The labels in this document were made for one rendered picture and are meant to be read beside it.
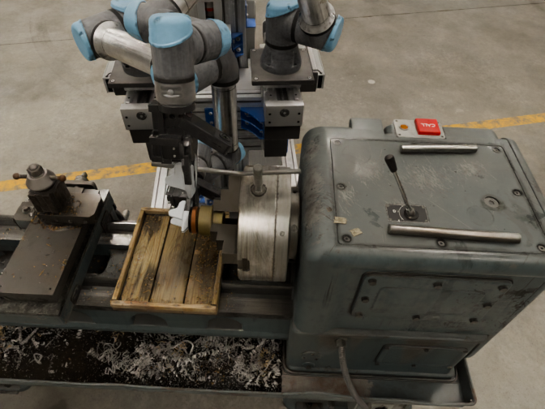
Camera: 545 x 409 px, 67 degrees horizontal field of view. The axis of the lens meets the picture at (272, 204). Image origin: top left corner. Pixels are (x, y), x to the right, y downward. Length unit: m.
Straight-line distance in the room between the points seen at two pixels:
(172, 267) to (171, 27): 0.77
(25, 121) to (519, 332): 3.49
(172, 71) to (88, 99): 2.90
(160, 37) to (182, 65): 0.06
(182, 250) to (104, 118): 2.21
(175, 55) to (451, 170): 0.72
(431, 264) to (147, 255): 0.84
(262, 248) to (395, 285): 0.32
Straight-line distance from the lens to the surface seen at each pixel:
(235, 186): 1.11
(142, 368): 1.53
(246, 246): 1.00
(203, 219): 1.11
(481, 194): 1.11
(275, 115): 1.49
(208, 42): 0.84
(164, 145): 0.84
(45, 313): 1.30
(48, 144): 3.34
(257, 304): 1.25
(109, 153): 3.10
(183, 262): 1.32
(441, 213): 1.02
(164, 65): 0.79
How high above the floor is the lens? 1.98
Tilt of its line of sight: 49 degrees down
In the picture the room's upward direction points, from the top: 2 degrees clockwise
